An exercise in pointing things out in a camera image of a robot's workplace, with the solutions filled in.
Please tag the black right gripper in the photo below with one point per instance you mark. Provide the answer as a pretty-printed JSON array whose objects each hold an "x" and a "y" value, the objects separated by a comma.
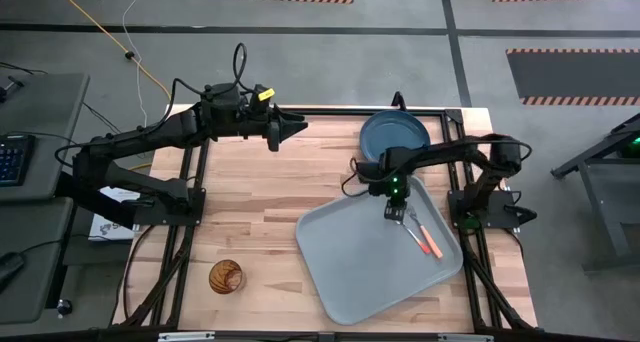
[{"x": 392, "y": 194}]

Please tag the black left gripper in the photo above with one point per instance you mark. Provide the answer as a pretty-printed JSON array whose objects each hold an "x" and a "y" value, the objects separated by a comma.
[{"x": 255, "y": 124}]

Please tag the dark blue plate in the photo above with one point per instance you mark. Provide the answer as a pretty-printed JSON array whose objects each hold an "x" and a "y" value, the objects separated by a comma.
[{"x": 390, "y": 129}]

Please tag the amber faceted plastic cup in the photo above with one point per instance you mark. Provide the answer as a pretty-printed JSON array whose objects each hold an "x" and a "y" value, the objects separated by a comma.
[{"x": 226, "y": 277}]

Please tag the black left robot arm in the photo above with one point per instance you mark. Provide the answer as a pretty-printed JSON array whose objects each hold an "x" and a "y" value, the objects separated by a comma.
[{"x": 150, "y": 132}]

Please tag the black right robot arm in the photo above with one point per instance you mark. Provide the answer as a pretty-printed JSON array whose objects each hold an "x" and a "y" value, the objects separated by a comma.
[{"x": 450, "y": 152}]

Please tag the grey plastic tray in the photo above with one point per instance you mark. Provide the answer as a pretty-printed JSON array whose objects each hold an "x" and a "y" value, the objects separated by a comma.
[{"x": 360, "y": 262}]

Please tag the yellow tag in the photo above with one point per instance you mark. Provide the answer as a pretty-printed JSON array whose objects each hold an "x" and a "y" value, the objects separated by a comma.
[{"x": 266, "y": 94}]

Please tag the wooden table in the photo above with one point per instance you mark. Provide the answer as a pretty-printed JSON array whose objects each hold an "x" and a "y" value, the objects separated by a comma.
[{"x": 340, "y": 112}]

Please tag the dark metal equipment stand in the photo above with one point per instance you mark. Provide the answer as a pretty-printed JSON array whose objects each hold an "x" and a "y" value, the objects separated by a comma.
[{"x": 600, "y": 192}]

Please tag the white printed booklet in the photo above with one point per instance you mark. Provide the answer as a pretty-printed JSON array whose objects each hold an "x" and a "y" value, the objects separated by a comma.
[{"x": 107, "y": 227}]

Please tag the grey desk with keyboard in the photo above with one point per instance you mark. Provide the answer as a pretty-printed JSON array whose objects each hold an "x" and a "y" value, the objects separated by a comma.
[{"x": 45, "y": 107}]

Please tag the black keyboard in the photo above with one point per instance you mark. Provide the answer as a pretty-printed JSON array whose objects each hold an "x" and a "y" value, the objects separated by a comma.
[{"x": 15, "y": 159}]

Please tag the black round knob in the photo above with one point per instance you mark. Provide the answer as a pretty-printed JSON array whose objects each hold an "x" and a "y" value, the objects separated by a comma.
[{"x": 64, "y": 307}]

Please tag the grey desk with mouse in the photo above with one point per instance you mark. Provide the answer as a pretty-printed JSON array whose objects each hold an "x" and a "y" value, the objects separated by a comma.
[{"x": 35, "y": 292}]

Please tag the black computer mouse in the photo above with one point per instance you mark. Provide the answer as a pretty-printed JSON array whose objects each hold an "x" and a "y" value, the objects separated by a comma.
[{"x": 9, "y": 264}]

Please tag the black hook bracket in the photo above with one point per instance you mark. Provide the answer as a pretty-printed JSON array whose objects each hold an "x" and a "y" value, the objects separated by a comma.
[{"x": 398, "y": 102}]

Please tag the silver metal bracket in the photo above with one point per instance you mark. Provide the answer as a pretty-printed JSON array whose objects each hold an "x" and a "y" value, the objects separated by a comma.
[
  {"x": 465, "y": 338},
  {"x": 186, "y": 336}
]

